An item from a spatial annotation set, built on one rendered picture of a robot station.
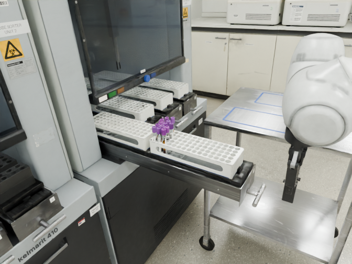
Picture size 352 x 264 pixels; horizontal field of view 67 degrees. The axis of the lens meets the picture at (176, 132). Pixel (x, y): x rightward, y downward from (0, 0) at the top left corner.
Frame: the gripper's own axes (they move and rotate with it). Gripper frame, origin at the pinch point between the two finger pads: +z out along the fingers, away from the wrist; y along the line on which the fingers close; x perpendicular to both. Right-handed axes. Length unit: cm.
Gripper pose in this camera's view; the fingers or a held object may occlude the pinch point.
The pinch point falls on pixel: (289, 190)
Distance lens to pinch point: 82.0
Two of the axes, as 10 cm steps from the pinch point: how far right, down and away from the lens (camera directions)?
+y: -5.3, 4.4, -7.3
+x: 8.5, 2.2, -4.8
